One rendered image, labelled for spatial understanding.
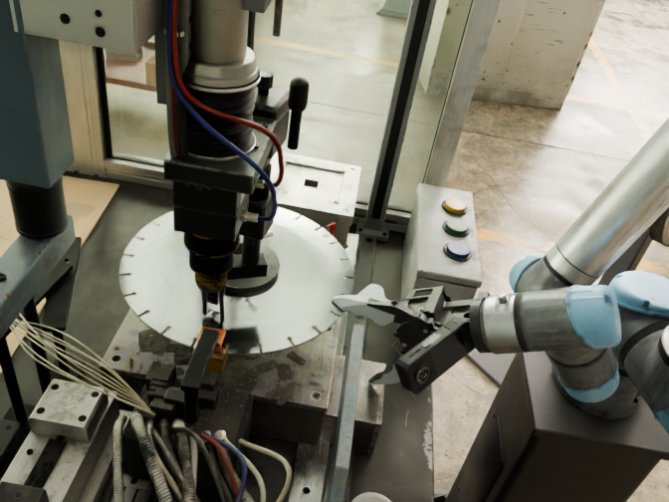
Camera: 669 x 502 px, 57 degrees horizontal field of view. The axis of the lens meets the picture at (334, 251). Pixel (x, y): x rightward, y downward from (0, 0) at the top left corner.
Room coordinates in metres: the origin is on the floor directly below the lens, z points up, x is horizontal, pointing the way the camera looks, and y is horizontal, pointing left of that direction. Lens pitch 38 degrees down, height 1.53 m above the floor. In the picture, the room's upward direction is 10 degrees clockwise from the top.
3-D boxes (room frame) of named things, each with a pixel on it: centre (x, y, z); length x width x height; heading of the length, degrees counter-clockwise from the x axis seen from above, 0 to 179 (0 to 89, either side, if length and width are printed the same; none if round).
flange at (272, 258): (0.67, 0.13, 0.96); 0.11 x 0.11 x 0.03
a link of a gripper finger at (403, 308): (0.61, -0.10, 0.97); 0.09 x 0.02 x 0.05; 75
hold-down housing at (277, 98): (0.60, 0.10, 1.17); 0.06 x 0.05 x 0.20; 171
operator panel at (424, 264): (0.94, -0.20, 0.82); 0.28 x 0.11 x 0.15; 0
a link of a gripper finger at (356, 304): (0.64, -0.06, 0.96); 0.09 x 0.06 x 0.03; 75
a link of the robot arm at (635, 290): (0.76, -0.49, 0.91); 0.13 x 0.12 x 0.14; 16
